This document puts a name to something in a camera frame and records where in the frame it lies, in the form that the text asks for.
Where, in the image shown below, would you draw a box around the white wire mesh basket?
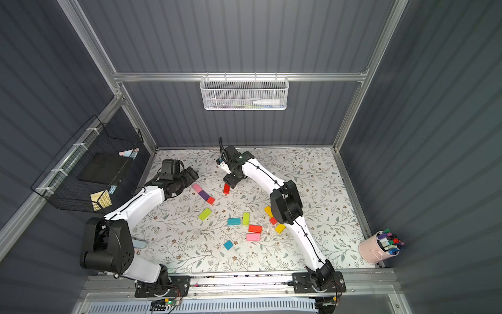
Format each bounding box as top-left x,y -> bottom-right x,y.
199,76 -> 290,111

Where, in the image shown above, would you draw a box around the red block centre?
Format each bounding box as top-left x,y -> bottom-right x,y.
248,225 -> 263,234

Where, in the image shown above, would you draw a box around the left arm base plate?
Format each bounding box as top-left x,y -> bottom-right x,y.
135,276 -> 191,298

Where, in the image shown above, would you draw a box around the yellow block upper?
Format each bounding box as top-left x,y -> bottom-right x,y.
264,206 -> 273,218

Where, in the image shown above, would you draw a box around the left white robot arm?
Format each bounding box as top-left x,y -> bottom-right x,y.
80,159 -> 199,287

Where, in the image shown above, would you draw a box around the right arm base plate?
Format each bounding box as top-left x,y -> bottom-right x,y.
288,272 -> 346,294

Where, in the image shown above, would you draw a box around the pink block bottom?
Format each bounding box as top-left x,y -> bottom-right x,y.
246,233 -> 261,242

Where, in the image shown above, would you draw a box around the yellow block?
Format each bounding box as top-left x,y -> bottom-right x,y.
264,206 -> 273,218
275,224 -> 286,234

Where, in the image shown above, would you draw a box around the pastel eraser blocks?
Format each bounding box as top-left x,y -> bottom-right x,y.
132,239 -> 149,250

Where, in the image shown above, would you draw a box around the small teal cube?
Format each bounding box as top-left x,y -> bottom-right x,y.
224,241 -> 234,251

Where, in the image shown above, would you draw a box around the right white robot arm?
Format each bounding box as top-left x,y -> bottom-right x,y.
216,137 -> 335,292

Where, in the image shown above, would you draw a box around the lime green block left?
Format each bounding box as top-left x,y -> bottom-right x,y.
198,208 -> 212,221

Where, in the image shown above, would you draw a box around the teal rectangular block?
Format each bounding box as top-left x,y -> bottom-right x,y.
227,218 -> 241,226

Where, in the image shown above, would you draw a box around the purple block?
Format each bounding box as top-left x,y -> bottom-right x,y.
198,190 -> 210,201

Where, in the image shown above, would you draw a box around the pink marker cup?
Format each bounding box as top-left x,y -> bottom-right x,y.
358,228 -> 405,264

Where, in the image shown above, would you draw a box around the black wire basket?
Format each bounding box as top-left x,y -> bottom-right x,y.
31,117 -> 150,213

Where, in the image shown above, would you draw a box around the pink block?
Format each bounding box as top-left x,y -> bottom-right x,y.
192,184 -> 203,193
246,233 -> 261,242

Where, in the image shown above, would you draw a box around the lime green block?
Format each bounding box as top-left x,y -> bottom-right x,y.
242,212 -> 250,226
198,208 -> 212,221

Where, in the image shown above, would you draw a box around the white bottle in basket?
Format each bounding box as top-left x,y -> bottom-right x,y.
253,99 -> 281,107

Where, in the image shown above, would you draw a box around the yellow sticky note pad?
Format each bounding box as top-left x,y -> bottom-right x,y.
90,190 -> 112,211

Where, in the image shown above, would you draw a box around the lime green block centre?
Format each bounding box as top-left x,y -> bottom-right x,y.
242,212 -> 250,226

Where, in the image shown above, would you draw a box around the black pad in basket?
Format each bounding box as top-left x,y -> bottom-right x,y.
77,153 -> 132,184

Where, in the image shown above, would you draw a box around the yellow block lower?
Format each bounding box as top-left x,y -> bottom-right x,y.
275,224 -> 286,234

